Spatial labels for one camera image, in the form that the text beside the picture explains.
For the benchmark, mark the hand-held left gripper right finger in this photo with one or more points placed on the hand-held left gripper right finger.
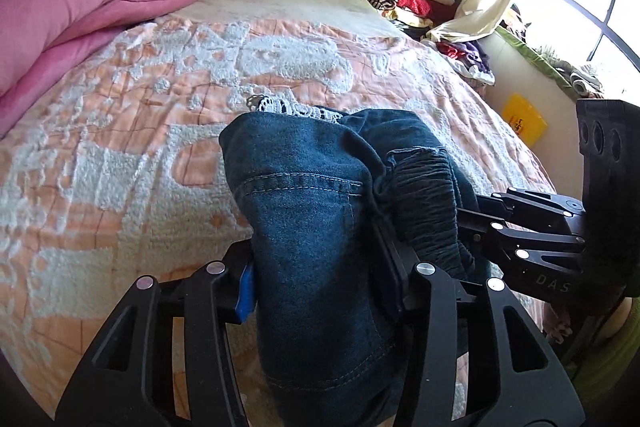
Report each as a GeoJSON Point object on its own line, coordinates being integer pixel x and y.
{"type": "Point", "coordinates": [392, 267]}

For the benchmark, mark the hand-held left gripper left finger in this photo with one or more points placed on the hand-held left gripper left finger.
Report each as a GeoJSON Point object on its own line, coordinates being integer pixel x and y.
{"type": "Point", "coordinates": [246, 292]}

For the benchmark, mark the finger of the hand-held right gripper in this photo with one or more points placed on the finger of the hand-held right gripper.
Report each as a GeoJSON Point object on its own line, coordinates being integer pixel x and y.
{"type": "Point", "coordinates": [535, 204]}
{"type": "Point", "coordinates": [520, 252]}

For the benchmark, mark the blue denim pants lace trim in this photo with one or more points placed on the blue denim pants lace trim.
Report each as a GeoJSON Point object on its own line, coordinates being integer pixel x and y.
{"type": "Point", "coordinates": [310, 232]}

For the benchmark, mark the yellow plastic bag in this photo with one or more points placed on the yellow plastic bag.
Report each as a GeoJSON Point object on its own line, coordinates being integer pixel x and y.
{"type": "Point", "coordinates": [522, 117]}

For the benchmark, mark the clothes heap on sill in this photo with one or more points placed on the clothes heap on sill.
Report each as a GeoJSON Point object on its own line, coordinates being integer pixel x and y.
{"type": "Point", "coordinates": [565, 67]}

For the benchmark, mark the purple clothes heap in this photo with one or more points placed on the purple clothes heap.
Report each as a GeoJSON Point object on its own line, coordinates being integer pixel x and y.
{"type": "Point", "coordinates": [465, 57]}

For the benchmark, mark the peach and white printed blanket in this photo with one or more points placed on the peach and white printed blanket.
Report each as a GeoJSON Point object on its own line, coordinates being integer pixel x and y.
{"type": "Point", "coordinates": [125, 157]}

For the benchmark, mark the pink quilt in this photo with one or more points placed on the pink quilt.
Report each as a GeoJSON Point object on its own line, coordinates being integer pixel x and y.
{"type": "Point", "coordinates": [75, 7]}

